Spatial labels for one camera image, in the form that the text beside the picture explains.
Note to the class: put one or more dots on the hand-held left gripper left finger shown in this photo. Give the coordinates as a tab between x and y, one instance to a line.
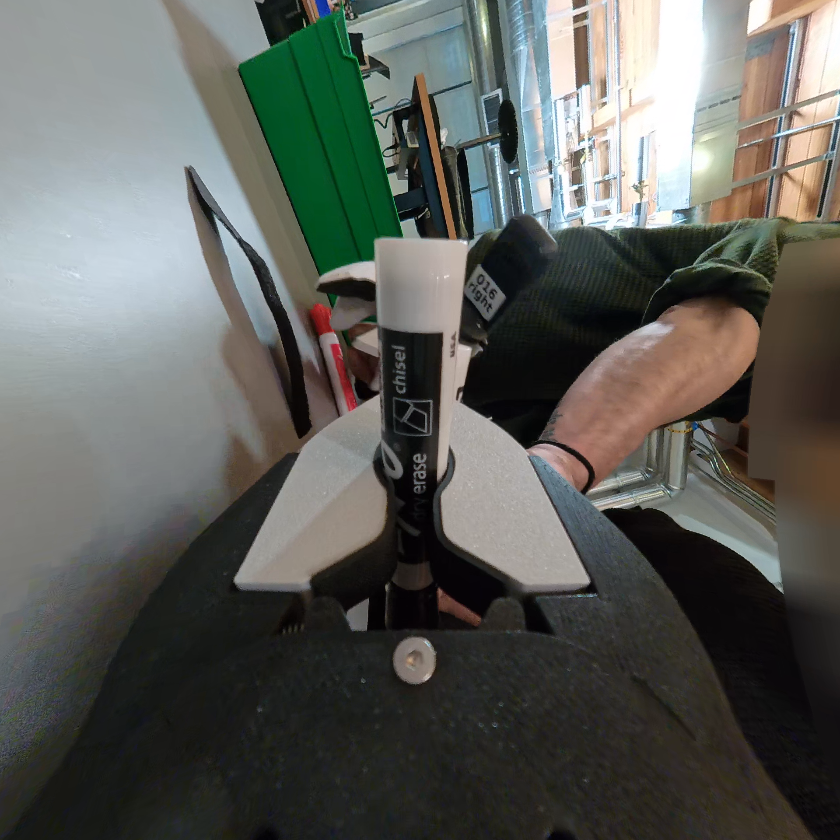
315	518

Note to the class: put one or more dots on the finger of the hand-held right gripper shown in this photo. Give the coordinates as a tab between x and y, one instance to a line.
358	312
348	275

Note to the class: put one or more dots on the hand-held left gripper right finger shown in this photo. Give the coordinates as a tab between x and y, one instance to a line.
505	518

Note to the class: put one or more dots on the red dry erase marker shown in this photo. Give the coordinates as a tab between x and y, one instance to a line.
331	354

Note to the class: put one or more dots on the black dry erase marker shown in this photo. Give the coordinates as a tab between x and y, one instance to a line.
465	371
417	295

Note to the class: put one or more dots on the person's right forearm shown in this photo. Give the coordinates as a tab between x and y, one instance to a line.
656	380

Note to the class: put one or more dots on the person's right hand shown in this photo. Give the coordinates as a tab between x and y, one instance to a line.
362	371

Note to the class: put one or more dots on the black wrist band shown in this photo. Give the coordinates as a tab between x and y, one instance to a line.
581	463

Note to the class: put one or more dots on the wooden edged desk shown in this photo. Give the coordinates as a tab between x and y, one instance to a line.
438	170

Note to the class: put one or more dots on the green plastic bin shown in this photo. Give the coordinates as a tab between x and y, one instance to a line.
308	131

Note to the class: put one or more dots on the person's black knit clothing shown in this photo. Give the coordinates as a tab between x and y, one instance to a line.
722	590

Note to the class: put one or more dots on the silver ventilation duct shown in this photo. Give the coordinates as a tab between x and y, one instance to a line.
525	98

